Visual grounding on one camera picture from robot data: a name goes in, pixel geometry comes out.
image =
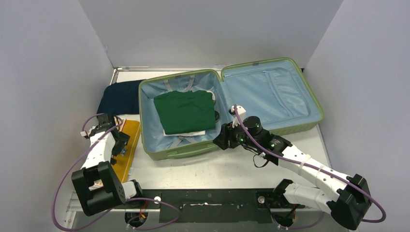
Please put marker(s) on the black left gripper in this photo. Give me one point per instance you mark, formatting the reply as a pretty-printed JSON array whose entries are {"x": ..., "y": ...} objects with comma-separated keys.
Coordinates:
[{"x": 123, "y": 141}]

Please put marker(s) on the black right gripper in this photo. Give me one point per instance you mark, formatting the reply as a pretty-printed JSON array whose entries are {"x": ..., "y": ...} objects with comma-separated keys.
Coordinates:
[{"x": 221, "y": 138}]

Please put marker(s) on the black round cosmetic jar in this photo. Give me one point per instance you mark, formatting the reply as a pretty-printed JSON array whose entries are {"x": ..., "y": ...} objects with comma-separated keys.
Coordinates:
[{"x": 217, "y": 116}]

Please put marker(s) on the yellow striped towel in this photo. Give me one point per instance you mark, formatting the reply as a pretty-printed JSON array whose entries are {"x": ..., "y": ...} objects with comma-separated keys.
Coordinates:
[{"x": 125, "y": 158}]

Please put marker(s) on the white shirt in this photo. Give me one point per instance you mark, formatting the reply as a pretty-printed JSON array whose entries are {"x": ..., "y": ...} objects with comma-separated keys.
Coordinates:
[{"x": 187, "y": 134}]

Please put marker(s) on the white oval lotion bottle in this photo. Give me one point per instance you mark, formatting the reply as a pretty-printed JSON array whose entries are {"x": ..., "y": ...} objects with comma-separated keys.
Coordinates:
[{"x": 213, "y": 96}]

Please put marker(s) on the dark green cloth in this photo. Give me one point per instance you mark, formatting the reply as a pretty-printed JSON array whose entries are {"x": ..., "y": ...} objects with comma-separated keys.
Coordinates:
[{"x": 181, "y": 112}]

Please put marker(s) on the green suitcase with blue lining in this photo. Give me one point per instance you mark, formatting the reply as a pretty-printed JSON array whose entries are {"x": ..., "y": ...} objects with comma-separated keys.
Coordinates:
[{"x": 274, "y": 90}]

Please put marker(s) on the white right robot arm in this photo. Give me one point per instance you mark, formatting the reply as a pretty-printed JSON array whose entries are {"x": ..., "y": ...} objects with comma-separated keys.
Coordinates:
[{"x": 344, "y": 197}]

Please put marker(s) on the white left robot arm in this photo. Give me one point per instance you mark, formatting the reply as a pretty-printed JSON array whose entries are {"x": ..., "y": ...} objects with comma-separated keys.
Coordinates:
[{"x": 96, "y": 184}]

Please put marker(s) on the navy blue folded cloth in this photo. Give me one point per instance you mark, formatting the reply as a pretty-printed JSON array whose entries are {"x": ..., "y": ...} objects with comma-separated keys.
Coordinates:
[{"x": 121, "y": 98}]

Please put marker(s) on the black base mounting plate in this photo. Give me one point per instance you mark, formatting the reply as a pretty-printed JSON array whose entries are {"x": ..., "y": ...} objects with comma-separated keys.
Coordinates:
[{"x": 223, "y": 205}]

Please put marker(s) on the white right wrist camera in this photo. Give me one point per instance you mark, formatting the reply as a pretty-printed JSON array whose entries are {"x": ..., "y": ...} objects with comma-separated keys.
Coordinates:
[{"x": 238, "y": 113}]

